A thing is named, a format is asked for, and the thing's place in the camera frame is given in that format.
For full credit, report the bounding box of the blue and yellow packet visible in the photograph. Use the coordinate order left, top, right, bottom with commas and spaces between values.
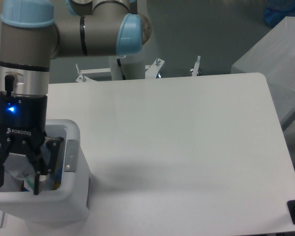
51, 169, 62, 190

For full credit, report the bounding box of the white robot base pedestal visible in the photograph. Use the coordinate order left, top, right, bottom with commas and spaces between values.
75, 12, 202, 83

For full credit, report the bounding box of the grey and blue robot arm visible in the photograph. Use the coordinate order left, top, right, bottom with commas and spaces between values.
0, 0, 143, 194

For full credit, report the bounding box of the clear crushed plastic bottle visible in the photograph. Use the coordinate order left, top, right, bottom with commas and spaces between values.
21, 145, 52, 193

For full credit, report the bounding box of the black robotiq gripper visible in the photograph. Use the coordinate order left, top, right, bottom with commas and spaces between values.
0, 74, 64, 195

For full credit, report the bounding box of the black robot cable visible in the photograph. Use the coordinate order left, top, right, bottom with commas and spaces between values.
116, 58, 127, 81

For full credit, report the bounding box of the white plastic wrapper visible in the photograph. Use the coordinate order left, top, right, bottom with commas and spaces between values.
2, 154, 35, 192

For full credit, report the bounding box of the white covered box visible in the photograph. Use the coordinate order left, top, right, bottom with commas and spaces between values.
231, 17, 295, 129

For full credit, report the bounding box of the white plastic trash can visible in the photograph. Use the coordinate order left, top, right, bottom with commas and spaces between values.
0, 119, 91, 224

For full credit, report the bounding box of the blue bag in background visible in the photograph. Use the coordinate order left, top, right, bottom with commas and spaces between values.
263, 0, 295, 28

